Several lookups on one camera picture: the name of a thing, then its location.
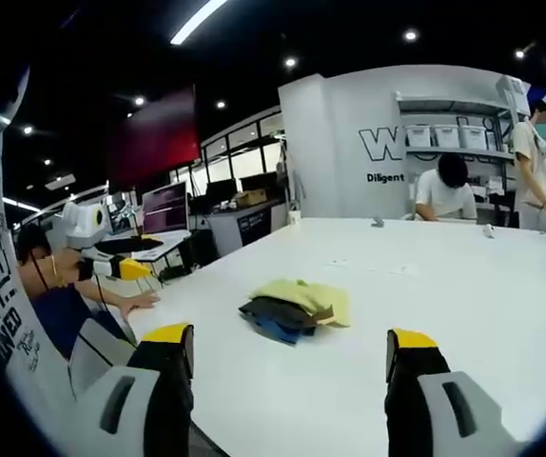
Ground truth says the grey chair back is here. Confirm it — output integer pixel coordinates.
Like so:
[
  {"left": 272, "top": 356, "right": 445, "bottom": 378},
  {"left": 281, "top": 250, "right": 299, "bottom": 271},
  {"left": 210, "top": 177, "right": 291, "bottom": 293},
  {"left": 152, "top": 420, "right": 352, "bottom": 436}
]
[{"left": 68, "top": 317, "right": 136, "bottom": 399}]

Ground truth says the long ceiling light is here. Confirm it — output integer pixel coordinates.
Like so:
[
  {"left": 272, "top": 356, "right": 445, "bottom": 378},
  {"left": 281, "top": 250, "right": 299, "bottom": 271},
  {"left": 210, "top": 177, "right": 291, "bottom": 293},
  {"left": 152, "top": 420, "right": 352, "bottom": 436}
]
[{"left": 169, "top": 0, "right": 230, "bottom": 47}]

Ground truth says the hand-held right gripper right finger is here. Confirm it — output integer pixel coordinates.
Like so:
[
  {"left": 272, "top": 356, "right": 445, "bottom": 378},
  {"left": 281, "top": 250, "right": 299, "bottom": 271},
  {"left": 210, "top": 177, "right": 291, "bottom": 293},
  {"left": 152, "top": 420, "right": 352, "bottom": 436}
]
[{"left": 384, "top": 327, "right": 521, "bottom": 457}]

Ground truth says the white side desk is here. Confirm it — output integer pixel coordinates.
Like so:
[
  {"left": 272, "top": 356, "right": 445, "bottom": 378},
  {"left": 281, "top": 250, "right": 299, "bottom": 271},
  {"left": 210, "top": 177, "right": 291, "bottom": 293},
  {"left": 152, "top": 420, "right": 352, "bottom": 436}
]
[{"left": 97, "top": 229, "right": 193, "bottom": 262}]

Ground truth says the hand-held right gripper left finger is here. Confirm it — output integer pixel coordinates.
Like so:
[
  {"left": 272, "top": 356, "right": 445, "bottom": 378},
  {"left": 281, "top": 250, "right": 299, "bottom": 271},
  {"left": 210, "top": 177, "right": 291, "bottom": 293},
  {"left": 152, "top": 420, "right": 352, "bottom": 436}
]
[{"left": 63, "top": 322, "right": 196, "bottom": 457}]

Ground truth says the blue garment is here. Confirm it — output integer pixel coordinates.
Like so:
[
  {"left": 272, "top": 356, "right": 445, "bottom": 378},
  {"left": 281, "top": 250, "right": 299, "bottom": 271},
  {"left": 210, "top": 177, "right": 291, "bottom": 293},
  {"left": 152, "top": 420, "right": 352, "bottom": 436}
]
[{"left": 248, "top": 317, "right": 316, "bottom": 347}]

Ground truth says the yellow garment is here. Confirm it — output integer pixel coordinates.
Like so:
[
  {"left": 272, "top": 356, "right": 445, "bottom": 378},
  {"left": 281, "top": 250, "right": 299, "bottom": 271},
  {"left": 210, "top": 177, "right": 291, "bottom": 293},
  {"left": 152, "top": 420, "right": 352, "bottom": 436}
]
[{"left": 249, "top": 278, "right": 352, "bottom": 328}]

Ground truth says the clear storage bin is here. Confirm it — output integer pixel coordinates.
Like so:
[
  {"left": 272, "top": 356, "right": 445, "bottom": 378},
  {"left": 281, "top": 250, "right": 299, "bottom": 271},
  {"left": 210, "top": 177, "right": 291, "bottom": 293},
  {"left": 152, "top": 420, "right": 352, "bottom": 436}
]
[
  {"left": 433, "top": 125, "right": 460, "bottom": 149},
  {"left": 405, "top": 125, "right": 432, "bottom": 147},
  {"left": 459, "top": 125, "right": 488, "bottom": 150}
]

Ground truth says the metal shelf unit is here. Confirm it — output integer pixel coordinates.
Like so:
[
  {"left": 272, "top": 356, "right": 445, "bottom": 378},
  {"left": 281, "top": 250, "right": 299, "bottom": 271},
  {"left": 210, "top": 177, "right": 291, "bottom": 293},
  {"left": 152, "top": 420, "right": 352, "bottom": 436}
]
[{"left": 395, "top": 92, "right": 546, "bottom": 229}]

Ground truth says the computer monitor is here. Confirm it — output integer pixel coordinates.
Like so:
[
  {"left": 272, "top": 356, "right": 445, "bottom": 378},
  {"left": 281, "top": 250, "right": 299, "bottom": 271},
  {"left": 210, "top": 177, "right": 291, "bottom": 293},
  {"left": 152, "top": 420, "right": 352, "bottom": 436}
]
[{"left": 141, "top": 181, "right": 189, "bottom": 235}]

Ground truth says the cardboard box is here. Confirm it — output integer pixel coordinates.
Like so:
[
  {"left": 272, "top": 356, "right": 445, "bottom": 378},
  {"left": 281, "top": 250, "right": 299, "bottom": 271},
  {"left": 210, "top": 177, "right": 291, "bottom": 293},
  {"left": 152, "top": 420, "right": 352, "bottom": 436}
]
[{"left": 233, "top": 189, "right": 268, "bottom": 207}]

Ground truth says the black cabinet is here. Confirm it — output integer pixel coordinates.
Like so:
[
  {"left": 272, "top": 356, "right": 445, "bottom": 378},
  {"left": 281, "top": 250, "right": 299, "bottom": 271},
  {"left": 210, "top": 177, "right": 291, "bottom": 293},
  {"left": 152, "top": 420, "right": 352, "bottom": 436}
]
[{"left": 207, "top": 203, "right": 275, "bottom": 259}]

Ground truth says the dark brown garment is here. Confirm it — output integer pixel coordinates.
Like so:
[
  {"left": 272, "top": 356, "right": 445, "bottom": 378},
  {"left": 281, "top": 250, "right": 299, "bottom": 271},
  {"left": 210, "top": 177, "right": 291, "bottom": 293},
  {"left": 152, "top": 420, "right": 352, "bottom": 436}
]
[{"left": 238, "top": 296, "right": 335, "bottom": 329}]

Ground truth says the white printed cloth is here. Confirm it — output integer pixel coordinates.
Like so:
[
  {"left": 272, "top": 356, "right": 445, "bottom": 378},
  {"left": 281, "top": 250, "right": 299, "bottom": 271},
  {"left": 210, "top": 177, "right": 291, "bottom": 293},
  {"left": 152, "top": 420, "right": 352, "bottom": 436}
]
[{"left": 0, "top": 66, "right": 72, "bottom": 444}]

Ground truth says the black cable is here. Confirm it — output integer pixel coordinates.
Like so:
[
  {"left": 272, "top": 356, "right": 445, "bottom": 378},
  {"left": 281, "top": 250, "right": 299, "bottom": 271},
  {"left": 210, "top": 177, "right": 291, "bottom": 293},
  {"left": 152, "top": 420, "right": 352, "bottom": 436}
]
[{"left": 93, "top": 275, "right": 108, "bottom": 314}]

